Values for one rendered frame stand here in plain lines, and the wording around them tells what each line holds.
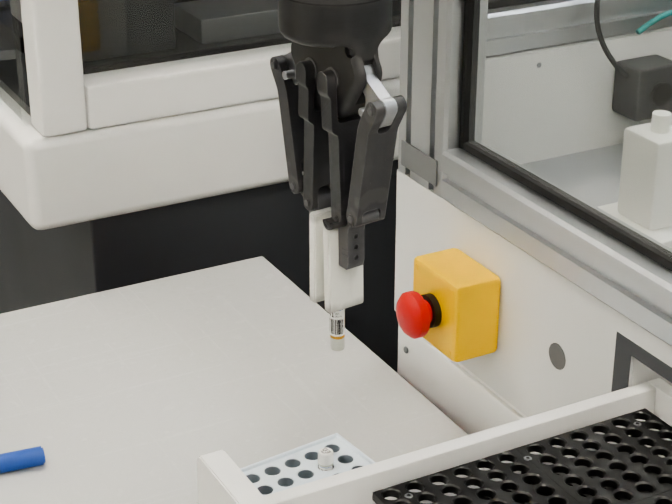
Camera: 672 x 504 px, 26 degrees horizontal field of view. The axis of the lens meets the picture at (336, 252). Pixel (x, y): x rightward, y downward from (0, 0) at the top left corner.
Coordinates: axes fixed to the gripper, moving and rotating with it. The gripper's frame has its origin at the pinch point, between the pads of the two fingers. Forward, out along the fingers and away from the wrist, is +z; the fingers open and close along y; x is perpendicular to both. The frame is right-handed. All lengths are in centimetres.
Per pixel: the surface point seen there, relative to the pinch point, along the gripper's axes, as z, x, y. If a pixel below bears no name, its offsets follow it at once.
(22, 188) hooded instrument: 15, 0, -60
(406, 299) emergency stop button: 10.6, 12.7, -8.4
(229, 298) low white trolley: 23.8, 13.5, -39.5
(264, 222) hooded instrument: 25, 28, -56
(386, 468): 10.2, -3.7, 11.3
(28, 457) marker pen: 22.3, -16.4, -21.4
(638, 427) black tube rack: 9.7, 13.2, 17.8
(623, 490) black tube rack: 9.7, 6.9, 22.7
